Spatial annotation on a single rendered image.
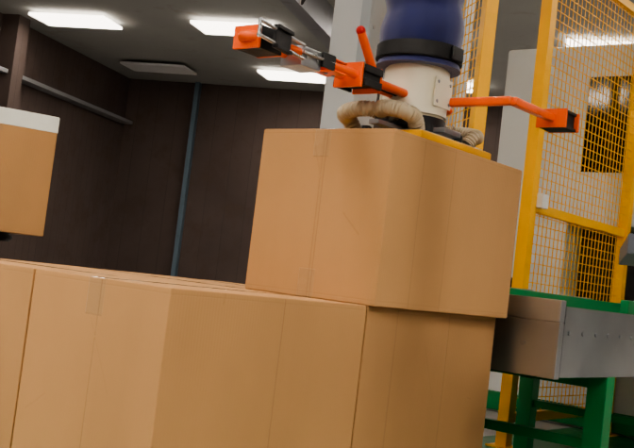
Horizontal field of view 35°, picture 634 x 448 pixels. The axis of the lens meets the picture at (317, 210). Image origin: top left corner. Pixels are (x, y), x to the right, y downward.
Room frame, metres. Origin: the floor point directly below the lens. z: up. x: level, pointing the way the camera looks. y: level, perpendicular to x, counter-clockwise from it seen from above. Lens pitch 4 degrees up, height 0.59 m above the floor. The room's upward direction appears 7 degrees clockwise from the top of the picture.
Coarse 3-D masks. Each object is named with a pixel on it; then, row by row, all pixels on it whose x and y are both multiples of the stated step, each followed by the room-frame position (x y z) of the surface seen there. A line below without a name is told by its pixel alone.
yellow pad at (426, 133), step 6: (426, 126) 2.44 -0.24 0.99; (432, 126) 2.44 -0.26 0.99; (408, 132) 2.37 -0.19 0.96; (414, 132) 2.36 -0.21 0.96; (420, 132) 2.35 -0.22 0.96; (426, 132) 2.36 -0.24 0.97; (432, 132) 2.44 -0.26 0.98; (426, 138) 2.36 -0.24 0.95; (432, 138) 2.38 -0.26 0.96; (438, 138) 2.40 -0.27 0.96; (444, 138) 2.42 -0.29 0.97; (444, 144) 2.43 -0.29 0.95; (450, 144) 2.45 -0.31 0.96; (456, 144) 2.47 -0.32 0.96; (462, 144) 2.49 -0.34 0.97; (462, 150) 2.49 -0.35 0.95; (468, 150) 2.51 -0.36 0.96; (474, 150) 2.53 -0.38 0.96; (480, 150) 2.56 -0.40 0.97; (480, 156) 2.56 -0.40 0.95; (486, 156) 2.58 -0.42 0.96
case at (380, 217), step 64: (320, 128) 2.35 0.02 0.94; (384, 128) 2.23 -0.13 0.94; (320, 192) 2.33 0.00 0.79; (384, 192) 2.21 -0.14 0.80; (448, 192) 2.40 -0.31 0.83; (512, 192) 2.64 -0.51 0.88; (256, 256) 2.45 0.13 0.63; (320, 256) 2.32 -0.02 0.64; (384, 256) 2.22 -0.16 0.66; (448, 256) 2.42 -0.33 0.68; (512, 256) 2.66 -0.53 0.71
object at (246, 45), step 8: (264, 32) 2.06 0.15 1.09; (272, 32) 2.08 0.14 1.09; (256, 40) 2.05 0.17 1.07; (264, 40) 2.06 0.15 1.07; (240, 48) 2.08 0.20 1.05; (248, 48) 2.08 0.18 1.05; (256, 48) 2.07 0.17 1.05; (264, 48) 2.07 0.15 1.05; (272, 48) 2.08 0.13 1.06; (256, 56) 2.14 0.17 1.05; (264, 56) 2.13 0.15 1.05; (272, 56) 2.12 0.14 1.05; (280, 56) 2.11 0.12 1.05
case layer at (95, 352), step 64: (0, 320) 2.06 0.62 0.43; (64, 320) 1.93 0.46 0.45; (128, 320) 1.82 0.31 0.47; (192, 320) 1.81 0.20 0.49; (256, 320) 1.94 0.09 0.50; (320, 320) 2.10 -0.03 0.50; (384, 320) 2.28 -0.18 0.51; (448, 320) 2.50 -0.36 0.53; (0, 384) 2.04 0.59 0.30; (64, 384) 1.92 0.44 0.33; (128, 384) 1.81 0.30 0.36; (192, 384) 1.82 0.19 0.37; (256, 384) 1.96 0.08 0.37; (320, 384) 2.12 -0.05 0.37; (384, 384) 2.30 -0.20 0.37; (448, 384) 2.52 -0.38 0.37
